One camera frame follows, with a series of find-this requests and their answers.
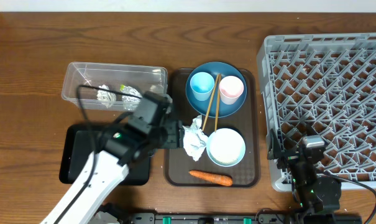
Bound large white tissue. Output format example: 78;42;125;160
183;115;208;162

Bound light blue rice bowl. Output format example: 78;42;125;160
206;128;245;167

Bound foil snack wrapper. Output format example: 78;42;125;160
120;85;142;111

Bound orange carrot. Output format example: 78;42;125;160
189;170;233;187

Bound small white tissue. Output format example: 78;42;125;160
97;85;117;108

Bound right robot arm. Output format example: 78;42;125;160
267;125;341;224

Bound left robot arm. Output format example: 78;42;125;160
42;116;184;223

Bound grey dishwasher rack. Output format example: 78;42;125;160
257;33;376;190

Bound dark blue plate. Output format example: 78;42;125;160
185;62;248;118

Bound brown serving tray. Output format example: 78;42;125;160
164;68;260;188

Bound light blue cup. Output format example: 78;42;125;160
190;72;215;101

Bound clear plastic bin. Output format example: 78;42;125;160
62;62;168;111

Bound left wooden chopstick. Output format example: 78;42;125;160
202;73;221;132

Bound pink cup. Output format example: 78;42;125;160
219;76;244;105

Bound black plastic tray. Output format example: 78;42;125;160
59;123;150;185

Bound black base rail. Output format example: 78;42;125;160
94;212;363;224

